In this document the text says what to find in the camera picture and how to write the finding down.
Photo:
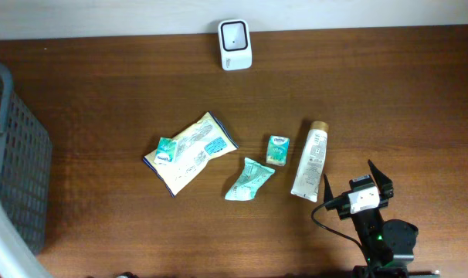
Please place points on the small teal tissue pack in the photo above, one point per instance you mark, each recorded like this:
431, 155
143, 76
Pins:
166, 151
277, 150

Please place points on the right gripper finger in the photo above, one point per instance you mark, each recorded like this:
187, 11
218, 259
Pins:
383, 182
328, 195

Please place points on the white lotion tube gold cap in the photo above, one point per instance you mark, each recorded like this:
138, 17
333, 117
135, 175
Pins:
310, 168

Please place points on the cream wet wipes pack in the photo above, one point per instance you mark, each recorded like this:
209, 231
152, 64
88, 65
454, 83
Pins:
195, 147

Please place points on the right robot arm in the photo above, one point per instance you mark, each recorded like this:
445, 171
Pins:
387, 246

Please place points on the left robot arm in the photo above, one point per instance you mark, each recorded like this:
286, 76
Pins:
16, 259

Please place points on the grey plastic mesh basket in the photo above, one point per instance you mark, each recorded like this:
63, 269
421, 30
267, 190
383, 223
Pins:
25, 162

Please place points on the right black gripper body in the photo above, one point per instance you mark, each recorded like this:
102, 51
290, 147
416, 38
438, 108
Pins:
344, 211

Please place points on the teal wipes pouch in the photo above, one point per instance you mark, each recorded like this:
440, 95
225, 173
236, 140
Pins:
253, 176

